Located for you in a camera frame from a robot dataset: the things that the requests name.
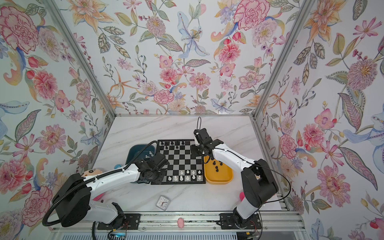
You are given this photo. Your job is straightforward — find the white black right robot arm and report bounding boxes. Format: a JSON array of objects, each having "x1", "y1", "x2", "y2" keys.
[{"x1": 193, "y1": 128, "x2": 279, "y2": 230}]

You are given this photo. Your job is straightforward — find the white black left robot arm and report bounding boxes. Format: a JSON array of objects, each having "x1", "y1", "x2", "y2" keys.
[{"x1": 42, "y1": 153, "x2": 169, "y2": 229}]

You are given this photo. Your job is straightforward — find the black white chess board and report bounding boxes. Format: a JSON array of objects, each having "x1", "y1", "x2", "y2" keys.
[{"x1": 152, "y1": 139, "x2": 206, "y2": 185}]

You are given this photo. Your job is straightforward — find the teal plastic tray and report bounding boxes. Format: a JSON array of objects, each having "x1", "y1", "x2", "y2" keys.
[{"x1": 125, "y1": 144, "x2": 156, "y2": 165}]

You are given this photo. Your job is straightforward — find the yellow plastic tray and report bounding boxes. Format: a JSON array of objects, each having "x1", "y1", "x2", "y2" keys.
[{"x1": 204, "y1": 156, "x2": 234, "y2": 185}]

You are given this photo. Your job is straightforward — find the small white square clock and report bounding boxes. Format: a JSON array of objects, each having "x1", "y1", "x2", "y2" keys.
[{"x1": 156, "y1": 196, "x2": 171, "y2": 211}]

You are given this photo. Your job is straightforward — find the small pink toy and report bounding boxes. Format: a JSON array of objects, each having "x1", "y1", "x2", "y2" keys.
[{"x1": 177, "y1": 218, "x2": 185, "y2": 229}]

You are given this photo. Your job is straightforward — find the pink faced plush doll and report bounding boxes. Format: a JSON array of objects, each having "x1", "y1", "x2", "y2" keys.
[{"x1": 81, "y1": 169, "x2": 103, "y2": 177}]

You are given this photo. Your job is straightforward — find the green pink owl plush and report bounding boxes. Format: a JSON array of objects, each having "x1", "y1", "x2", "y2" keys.
[{"x1": 239, "y1": 192, "x2": 245, "y2": 201}]

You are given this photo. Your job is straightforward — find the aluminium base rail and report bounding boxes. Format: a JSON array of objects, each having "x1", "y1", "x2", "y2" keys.
[{"x1": 47, "y1": 209, "x2": 307, "y2": 233}]

